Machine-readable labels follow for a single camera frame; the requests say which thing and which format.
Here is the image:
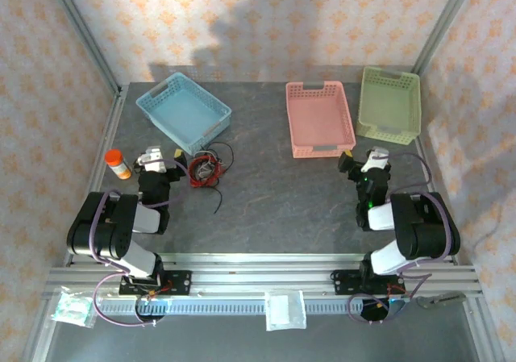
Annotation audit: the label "red cable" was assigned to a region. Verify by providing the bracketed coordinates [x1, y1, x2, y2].
[188, 155, 222, 190]

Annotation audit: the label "black cable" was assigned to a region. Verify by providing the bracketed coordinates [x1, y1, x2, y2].
[200, 141, 235, 174]
[189, 152, 225, 214]

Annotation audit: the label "blue plastic basket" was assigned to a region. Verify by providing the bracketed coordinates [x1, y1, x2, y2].
[135, 72, 233, 156]

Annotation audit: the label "orange capped bottle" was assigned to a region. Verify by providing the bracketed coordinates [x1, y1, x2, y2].
[104, 148, 133, 181]

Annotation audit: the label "pink plastic basket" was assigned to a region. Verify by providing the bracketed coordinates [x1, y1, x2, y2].
[285, 81, 357, 160]

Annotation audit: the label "green plastic basket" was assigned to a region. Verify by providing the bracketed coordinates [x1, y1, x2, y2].
[355, 66, 422, 146]

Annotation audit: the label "clear bag green contents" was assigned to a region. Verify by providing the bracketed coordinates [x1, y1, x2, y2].
[51, 291, 98, 329]

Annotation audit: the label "clear bag white pad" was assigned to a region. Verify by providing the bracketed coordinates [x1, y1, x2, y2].
[264, 290, 308, 332]

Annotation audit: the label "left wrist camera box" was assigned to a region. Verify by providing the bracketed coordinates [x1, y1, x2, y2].
[135, 147, 167, 174]

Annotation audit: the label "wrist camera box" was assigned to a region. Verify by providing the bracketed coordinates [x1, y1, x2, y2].
[360, 145, 391, 174]
[135, 147, 167, 174]

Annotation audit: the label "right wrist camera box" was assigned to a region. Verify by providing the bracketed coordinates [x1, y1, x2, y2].
[360, 145, 391, 174]

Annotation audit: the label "aluminium table side rail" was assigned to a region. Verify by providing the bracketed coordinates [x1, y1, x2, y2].
[64, 87, 130, 266]
[414, 139, 459, 264]

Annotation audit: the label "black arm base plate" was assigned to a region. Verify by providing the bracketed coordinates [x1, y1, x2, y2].
[330, 268, 405, 297]
[119, 269, 193, 297]

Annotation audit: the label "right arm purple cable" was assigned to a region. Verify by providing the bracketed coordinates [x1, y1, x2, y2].
[347, 152, 455, 325]

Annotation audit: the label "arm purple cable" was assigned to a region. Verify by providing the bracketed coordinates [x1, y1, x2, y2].
[88, 158, 191, 327]
[347, 152, 455, 325]

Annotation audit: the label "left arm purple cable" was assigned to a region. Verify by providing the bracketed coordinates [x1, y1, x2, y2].
[88, 158, 191, 327]

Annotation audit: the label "aluminium frame rail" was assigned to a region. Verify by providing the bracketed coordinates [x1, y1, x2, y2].
[44, 252, 484, 301]

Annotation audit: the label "grey slotted cable duct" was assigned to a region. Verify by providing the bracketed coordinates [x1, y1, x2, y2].
[98, 299, 394, 318]

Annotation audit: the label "aluminium frame post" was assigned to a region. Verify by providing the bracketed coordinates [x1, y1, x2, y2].
[410, 0, 481, 77]
[43, 0, 124, 97]

